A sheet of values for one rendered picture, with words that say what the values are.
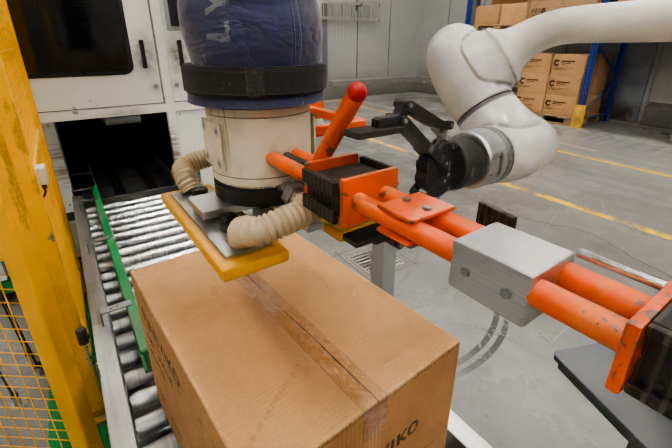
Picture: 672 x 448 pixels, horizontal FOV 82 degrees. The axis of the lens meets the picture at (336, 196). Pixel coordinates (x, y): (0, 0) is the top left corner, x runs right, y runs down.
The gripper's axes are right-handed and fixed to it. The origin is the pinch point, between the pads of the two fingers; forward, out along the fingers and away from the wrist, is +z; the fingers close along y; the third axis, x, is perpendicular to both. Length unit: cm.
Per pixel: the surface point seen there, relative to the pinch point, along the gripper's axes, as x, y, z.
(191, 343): 23.0, 31.8, 17.3
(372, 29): 839, -47, -716
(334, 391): 0.7, 31.7, 2.9
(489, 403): 26, 127, -96
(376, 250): 49, 47, -48
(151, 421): 49, 72, 25
